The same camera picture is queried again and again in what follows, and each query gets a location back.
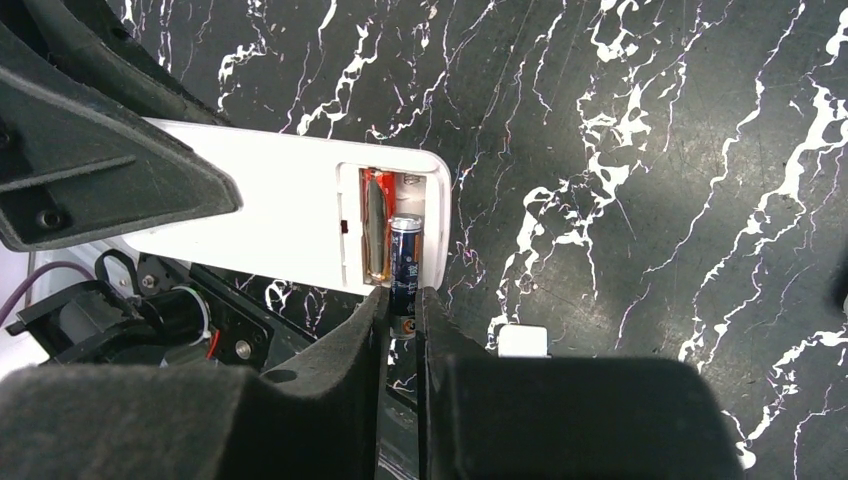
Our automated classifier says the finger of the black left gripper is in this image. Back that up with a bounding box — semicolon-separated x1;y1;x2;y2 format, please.
23;0;229;126

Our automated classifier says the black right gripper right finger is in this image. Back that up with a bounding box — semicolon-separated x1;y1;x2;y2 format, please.
416;287;743;479

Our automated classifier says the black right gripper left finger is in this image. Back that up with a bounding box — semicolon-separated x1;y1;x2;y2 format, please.
1;288;388;479

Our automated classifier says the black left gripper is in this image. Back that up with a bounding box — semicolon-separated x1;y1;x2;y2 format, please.
1;28;312;368

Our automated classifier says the white remote control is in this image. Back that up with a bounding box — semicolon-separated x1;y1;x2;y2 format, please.
124;120;452;295

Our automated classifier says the white remote battery cover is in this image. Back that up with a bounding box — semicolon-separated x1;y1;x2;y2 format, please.
497;324;549;358

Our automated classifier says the orange battery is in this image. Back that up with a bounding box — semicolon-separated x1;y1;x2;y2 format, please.
360;168;396;285

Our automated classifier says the dark blue battery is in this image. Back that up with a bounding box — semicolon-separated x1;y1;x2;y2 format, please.
389;213;423;340

